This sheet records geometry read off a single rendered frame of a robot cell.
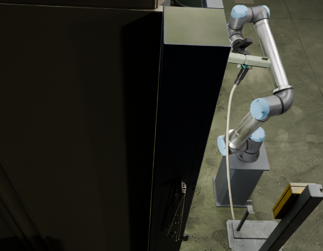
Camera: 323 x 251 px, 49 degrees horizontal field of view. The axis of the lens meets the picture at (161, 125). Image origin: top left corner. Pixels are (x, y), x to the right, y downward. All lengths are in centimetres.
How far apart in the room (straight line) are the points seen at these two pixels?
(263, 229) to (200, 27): 161
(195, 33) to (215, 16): 11
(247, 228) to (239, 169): 57
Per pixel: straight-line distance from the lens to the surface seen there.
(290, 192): 164
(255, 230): 234
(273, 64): 217
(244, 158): 275
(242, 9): 221
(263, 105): 203
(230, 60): 200
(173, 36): 97
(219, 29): 102
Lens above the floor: 286
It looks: 51 degrees down
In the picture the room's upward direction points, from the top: 5 degrees clockwise
